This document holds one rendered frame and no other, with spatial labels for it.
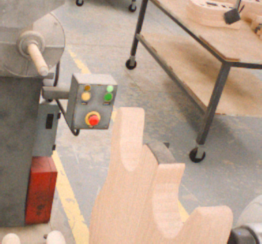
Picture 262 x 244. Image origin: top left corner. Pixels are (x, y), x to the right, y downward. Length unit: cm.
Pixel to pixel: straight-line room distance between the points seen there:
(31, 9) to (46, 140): 88
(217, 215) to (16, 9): 84
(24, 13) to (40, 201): 110
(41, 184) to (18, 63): 67
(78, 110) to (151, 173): 106
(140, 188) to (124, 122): 14
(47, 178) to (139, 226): 135
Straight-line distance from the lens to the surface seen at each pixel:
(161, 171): 68
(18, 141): 196
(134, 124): 82
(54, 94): 180
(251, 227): 93
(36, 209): 217
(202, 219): 58
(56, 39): 161
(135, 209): 76
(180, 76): 402
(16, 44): 158
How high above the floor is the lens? 179
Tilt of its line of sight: 29 degrees down
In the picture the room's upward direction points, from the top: 12 degrees clockwise
